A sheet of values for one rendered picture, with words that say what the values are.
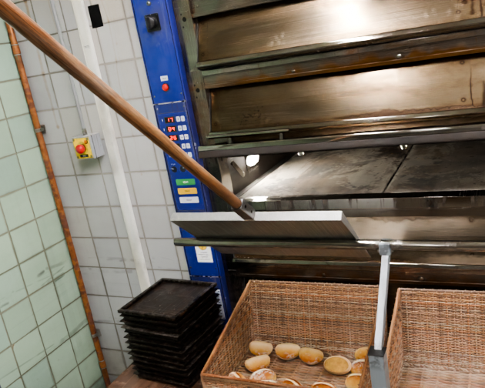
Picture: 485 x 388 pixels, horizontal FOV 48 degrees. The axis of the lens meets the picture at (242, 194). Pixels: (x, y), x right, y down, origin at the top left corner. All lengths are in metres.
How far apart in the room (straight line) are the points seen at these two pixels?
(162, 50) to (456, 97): 1.06
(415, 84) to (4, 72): 1.68
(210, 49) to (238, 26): 0.13
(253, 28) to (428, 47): 0.59
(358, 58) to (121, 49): 0.94
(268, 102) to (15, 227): 1.24
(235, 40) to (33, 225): 1.25
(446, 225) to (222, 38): 1.03
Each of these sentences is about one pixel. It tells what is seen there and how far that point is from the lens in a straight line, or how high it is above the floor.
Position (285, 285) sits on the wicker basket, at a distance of 2.18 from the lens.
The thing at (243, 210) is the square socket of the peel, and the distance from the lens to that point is 1.52.
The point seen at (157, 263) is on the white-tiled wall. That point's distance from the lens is 2.49.
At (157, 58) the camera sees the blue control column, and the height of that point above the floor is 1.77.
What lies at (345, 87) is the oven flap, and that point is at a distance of 1.91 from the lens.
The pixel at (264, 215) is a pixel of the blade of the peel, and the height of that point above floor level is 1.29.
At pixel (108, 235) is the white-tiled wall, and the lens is 2.59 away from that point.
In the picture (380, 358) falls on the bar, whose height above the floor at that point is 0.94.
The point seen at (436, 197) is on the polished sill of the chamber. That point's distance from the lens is 1.93.
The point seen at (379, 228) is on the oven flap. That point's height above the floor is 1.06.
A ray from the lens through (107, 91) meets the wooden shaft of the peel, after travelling 1.07.
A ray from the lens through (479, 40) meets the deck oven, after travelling 1.82.
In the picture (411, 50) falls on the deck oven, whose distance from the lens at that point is 1.84.
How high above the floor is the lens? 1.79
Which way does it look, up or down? 16 degrees down
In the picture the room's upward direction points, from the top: 10 degrees counter-clockwise
